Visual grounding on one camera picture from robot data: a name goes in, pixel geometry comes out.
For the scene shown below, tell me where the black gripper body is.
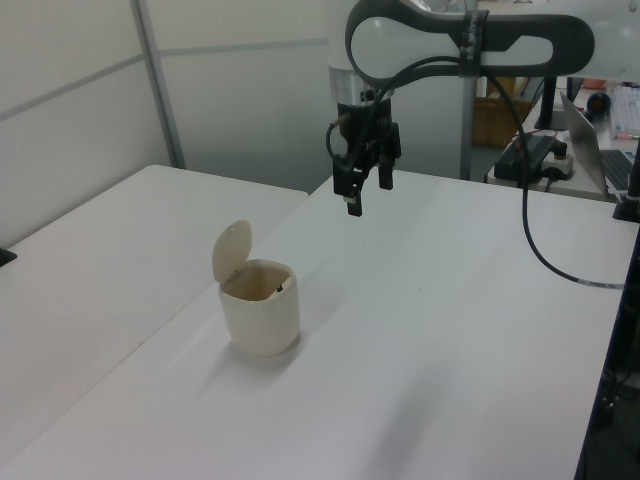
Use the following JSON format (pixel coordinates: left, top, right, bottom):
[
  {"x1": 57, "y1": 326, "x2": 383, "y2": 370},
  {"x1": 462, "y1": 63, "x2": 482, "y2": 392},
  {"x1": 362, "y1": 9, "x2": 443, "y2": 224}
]
[{"x1": 335, "y1": 101, "x2": 403, "y2": 174}]

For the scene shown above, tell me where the small cream bin with lid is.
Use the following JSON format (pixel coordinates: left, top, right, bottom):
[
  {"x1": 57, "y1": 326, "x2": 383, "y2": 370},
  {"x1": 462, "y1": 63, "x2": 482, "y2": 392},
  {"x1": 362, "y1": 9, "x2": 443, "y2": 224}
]
[{"x1": 211, "y1": 218, "x2": 302, "y2": 358}]

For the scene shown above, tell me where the grey metal pole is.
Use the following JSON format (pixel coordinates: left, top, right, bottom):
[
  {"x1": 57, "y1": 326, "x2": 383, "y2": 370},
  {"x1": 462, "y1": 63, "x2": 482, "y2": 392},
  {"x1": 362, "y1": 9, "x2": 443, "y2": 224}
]
[{"x1": 458, "y1": 74, "x2": 484, "y2": 181}]

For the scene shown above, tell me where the black power box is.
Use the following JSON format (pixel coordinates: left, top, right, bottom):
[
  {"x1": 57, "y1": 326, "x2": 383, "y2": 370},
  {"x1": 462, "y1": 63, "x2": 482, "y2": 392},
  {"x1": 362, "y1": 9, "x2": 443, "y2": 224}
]
[{"x1": 493, "y1": 134, "x2": 560, "y2": 180}]

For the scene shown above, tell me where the grey emergency stop button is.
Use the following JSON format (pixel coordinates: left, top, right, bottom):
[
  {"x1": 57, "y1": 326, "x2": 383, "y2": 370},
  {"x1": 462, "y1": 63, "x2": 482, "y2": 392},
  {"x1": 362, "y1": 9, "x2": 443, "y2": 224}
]
[{"x1": 541, "y1": 141, "x2": 575, "y2": 180}]

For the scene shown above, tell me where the black monitor stand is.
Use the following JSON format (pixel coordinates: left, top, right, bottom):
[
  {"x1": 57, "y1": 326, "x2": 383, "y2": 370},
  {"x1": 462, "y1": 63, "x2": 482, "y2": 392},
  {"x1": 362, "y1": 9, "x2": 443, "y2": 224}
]
[{"x1": 533, "y1": 74, "x2": 570, "y2": 132}]

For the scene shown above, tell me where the silver open laptop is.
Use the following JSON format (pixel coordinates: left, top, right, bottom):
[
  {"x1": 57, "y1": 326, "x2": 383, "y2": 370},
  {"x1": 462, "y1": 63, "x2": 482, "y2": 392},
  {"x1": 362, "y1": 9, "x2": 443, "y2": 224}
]
[{"x1": 558, "y1": 89, "x2": 637, "y2": 200}]

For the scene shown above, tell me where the black round desk object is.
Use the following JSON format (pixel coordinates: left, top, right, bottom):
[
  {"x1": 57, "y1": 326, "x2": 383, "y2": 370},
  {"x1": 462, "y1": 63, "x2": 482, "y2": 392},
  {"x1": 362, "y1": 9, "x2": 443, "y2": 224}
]
[{"x1": 588, "y1": 90, "x2": 613, "y2": 117}]

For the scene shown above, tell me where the white keyboard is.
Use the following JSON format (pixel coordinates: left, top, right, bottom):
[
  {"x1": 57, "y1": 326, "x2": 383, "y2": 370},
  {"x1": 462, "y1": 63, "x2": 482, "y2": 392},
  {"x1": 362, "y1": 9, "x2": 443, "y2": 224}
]
[{"x1": 610, "y1": 84, "x2": 640, "y2": 142}]

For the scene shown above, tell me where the black cable strap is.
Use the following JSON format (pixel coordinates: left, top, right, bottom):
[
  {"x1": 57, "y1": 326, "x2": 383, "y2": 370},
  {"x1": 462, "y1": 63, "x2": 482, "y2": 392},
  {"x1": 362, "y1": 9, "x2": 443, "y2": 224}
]
[{"x1": 458, "y1": 9, "x2": 490, "y2": 79}]

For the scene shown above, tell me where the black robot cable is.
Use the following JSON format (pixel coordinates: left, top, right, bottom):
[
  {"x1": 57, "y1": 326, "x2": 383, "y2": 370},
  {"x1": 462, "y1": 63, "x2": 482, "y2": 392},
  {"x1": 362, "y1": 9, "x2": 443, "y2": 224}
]
[{"x1": 325, "y1": 54, "x2": 626, "y2": 291}]

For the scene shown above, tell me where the grey partition post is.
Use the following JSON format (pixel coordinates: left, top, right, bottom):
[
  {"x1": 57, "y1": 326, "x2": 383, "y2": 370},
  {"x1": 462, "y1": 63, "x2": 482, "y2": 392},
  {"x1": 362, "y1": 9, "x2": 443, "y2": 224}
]
[{"x1": 130, "y1": 0, "x2": 187, "y2": 171}]

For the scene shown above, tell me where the black upright frame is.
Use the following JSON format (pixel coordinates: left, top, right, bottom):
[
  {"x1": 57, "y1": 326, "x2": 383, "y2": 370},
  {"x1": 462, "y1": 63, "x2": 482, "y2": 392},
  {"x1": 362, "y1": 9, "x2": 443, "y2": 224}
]
[{"x1": 573, "y1": 134, "x2": 640, "y2": 480}]

